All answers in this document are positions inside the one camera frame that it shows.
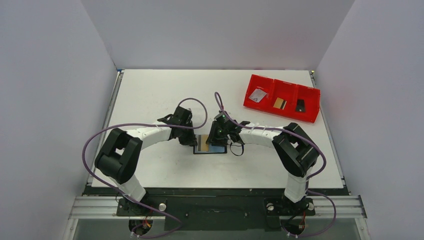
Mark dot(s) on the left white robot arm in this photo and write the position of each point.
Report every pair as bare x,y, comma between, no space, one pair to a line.
118,157

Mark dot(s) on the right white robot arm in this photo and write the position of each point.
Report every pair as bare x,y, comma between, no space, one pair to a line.
292,145

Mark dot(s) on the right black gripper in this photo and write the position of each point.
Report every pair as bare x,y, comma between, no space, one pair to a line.
216,136

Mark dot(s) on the gold striped credit card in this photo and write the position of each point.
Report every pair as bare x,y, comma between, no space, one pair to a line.
203,146

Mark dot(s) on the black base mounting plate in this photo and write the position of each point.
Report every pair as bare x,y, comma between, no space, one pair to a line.
229,209

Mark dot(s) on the red plastic divided tray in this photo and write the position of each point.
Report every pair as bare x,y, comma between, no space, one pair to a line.
285,99

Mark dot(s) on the black credit card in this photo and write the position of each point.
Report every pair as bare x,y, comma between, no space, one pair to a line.
300,106

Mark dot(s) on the aluminium rail frame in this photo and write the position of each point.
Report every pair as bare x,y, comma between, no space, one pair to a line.
106,207

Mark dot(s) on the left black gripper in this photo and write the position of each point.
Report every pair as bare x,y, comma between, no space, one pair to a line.
190,141

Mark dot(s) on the black leather card holder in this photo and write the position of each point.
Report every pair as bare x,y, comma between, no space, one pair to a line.
212,149

